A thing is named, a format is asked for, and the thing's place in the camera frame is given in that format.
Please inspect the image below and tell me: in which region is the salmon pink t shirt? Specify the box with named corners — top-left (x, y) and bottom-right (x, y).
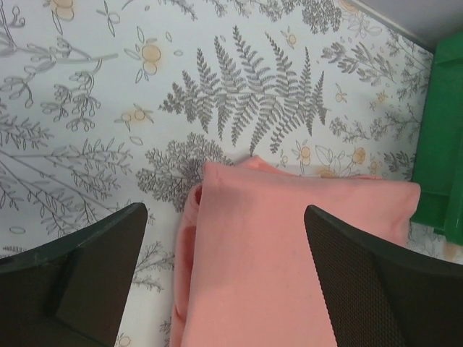
top-left (170, 156), bottom-right (420, 346)

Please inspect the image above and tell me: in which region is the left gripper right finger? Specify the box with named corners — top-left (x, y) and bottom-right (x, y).
top-left (305, 205), bottom-right (462, 347)

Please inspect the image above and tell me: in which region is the floral table mat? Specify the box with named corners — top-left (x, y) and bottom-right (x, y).
top-left (1, 1), bottom-right (462, 346)

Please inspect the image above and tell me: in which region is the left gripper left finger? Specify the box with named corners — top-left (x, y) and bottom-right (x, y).
top-left (1, 202), bottom-right (147, 347)

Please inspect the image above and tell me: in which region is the green plastic bin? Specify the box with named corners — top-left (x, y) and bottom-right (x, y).
top-left (412, 33), bottom-right (462, 245)

